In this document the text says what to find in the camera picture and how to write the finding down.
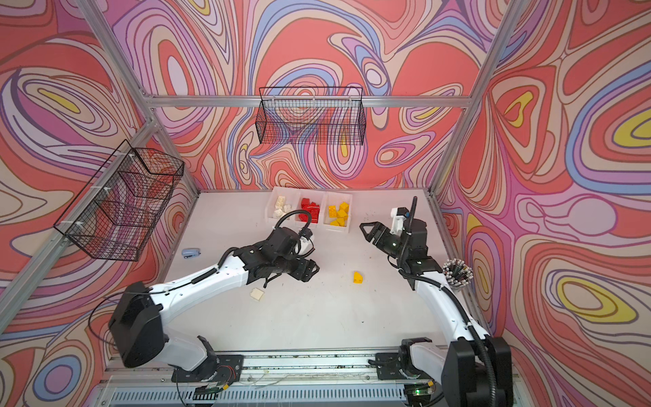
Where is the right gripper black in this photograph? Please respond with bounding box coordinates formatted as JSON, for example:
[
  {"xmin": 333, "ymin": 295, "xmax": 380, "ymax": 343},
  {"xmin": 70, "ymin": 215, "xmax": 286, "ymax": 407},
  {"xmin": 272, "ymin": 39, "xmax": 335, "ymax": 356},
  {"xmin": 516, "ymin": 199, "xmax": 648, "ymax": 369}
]
[{"xmin": 360, "ymin": 221, "xmax": 410, "ymax": 259}]

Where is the cream long lego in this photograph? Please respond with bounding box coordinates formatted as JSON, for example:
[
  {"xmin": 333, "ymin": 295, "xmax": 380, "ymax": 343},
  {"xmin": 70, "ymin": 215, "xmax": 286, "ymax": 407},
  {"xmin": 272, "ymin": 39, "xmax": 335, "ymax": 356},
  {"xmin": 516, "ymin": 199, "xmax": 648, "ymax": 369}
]
[{"xmin": 275, "ymin": 195, "xmax": 286, "ymax": 210}]

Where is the red arch lego piece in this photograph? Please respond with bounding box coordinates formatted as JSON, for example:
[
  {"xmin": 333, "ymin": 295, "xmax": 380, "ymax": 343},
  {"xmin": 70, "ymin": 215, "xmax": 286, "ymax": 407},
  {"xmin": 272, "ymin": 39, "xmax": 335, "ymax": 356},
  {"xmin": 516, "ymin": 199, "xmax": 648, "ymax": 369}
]
[{"xmin": 301, "ymin": 199, "xmax": 320, "ymax": 223}]

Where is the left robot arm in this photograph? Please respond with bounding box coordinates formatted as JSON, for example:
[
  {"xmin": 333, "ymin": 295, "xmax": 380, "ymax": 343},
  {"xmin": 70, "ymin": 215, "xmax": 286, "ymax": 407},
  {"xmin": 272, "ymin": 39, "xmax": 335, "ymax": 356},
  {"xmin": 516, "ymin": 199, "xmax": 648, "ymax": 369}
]
[{"xmin": 108, "ymin": 210, "xmax": 320, "ymax": 382}]

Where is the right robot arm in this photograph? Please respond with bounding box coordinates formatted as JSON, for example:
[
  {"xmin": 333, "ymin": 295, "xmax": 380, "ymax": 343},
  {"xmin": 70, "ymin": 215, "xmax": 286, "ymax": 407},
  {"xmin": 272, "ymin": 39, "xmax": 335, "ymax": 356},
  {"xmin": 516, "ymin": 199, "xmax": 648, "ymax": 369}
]
[{"xmin": 359, "ymin": 203, "xmax": 515, "ymax": 406}]

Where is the right white plastic bin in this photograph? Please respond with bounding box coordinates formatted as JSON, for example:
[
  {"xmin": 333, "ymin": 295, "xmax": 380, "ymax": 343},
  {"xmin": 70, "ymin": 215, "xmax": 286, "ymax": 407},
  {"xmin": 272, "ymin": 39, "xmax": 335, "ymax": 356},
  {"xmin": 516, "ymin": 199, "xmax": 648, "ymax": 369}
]
[{"xmin": 319, "ymin": 192, "xmax": 354, "ymax": 233}]

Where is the white plastic bin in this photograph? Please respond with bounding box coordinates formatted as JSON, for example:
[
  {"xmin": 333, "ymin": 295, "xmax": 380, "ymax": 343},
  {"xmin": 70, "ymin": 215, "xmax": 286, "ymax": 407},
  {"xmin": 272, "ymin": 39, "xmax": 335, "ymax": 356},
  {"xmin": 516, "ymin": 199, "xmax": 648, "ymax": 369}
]
[
  {"xmin": 319, "ymin": 192, "xmax": 354, "ymax": 233},
  {"xmin": 297, "ymin": 189, "xmax": 327, "ymax": 227},
  {"xmin": 264, "ymin": 187, "xmax": 299, "ymax": 225}
]

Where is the middle white plastic bin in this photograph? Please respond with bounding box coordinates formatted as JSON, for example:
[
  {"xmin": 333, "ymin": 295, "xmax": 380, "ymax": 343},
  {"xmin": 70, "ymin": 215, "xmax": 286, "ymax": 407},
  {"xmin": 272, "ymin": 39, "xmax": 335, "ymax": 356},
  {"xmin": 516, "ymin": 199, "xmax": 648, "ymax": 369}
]
[{"xmin": 297, "ymin": 189, "xmax": 327, "ymax": 227}]

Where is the left white plastic bin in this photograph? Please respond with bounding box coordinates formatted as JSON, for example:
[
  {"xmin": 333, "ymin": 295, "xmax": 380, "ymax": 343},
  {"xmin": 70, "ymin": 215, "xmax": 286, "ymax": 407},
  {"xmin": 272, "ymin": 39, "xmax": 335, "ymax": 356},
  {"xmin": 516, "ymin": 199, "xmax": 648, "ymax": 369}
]
[{"xmin": 264, "ymin": 187, "xmax": 299, "ymax": 225}]

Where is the cup of pens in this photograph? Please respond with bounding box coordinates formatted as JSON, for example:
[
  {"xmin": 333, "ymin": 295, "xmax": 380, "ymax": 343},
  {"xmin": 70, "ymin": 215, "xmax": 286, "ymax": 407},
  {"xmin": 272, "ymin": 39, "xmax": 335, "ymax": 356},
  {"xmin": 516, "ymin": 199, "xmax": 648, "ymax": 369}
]
[{"xmin": 442, "ymin": 259, "xmax": 474, "ymax": 290}]

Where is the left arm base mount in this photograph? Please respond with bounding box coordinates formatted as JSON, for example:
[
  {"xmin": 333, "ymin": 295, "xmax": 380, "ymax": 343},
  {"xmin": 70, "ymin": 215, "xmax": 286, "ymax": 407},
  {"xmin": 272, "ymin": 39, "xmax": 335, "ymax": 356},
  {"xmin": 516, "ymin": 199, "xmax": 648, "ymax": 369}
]
[{"xmin": 171, "ymin": 354, "xmax": 244, "ymax": 405}]

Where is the black wire basket back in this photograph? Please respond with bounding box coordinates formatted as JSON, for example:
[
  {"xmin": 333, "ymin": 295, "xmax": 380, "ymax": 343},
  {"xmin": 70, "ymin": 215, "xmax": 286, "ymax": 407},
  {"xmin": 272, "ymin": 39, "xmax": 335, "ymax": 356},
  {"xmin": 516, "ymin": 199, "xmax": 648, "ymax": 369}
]
[{"xmin": 255, "ymin": 86, "xmax": 367, "ymax": 146}]

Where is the black wire basket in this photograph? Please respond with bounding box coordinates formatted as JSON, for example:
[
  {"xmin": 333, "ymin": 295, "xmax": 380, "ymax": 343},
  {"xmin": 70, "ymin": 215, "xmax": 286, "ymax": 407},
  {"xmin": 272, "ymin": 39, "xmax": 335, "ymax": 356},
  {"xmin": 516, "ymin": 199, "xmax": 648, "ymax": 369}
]
[
  {"xmin": 255, "ymin": 86, "xmax": 367, "ymax": 146},
  {"xmin": 54, "ymin": 141, "xmax": 185, "ymax": 262}
]

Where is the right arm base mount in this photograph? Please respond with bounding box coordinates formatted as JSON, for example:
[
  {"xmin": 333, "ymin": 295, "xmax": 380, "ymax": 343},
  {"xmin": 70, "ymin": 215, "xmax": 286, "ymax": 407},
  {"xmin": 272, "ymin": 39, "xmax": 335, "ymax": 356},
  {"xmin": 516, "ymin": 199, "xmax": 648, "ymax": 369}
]
[{"xmin": 368, "ymin": 351, "xmax": 444, "ymax": 407}]

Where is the black wire basket left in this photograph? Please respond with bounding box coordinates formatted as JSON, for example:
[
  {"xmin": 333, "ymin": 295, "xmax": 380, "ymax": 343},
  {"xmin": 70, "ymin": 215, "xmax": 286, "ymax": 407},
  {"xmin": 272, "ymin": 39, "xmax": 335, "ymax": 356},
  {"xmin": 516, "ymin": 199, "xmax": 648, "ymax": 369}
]
[{"xmin": 54, "ymin": 141, "xmax": 185, "ymax": 262}]

